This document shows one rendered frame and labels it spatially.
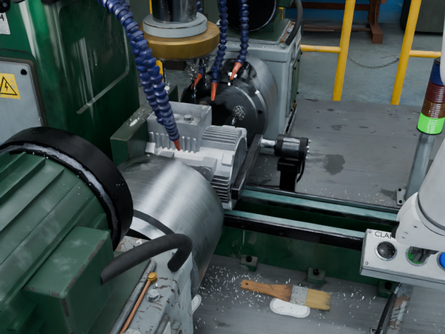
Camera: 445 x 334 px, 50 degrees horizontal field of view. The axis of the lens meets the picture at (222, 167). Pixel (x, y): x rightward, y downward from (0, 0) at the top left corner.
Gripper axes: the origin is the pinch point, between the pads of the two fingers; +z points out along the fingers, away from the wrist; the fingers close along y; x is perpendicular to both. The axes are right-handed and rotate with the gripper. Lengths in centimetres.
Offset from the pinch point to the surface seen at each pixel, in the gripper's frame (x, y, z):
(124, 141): -13, 58, 1
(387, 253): 0.8, 4.7, 2.3
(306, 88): -228, 49, 244
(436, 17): -392, -65, 307
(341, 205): -20.3, 12.6, 30.4
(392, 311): 6.4, 1.1, 16.7
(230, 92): -43, 45, 20
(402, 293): 4.0, 0.4, 12.1
